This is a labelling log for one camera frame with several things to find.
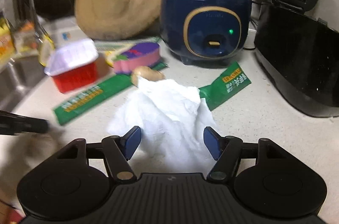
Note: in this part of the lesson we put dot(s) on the pink purple snack package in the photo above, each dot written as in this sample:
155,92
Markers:
141,54

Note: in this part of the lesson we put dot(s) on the ginger root piece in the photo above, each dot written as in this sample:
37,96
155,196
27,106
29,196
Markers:
146,73

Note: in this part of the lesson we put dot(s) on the short green wrapper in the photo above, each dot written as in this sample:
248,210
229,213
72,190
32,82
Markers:
228,84

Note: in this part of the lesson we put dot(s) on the white paper tissue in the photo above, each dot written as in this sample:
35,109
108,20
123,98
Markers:
172,118

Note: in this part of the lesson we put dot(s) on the long green wrapper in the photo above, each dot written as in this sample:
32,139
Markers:
85,100

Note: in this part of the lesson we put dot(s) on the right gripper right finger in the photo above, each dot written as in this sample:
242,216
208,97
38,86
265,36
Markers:
226,152

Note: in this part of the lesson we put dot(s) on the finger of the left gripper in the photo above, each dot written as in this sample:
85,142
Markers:
12,124

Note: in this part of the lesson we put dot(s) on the yellow oil bottle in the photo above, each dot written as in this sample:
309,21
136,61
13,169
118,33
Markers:
7,48

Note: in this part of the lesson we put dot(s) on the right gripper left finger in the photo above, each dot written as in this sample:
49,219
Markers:
118,150

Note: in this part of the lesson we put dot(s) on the blue mini rice cooker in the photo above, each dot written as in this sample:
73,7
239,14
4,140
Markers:
204,30

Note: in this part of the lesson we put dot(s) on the black open rice cooker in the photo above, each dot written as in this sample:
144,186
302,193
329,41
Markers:
300,55

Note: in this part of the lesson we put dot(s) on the red instant noodle box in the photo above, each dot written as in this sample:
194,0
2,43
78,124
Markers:
73,65

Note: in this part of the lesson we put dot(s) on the stainless steel sink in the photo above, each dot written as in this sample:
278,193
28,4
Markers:
18,77

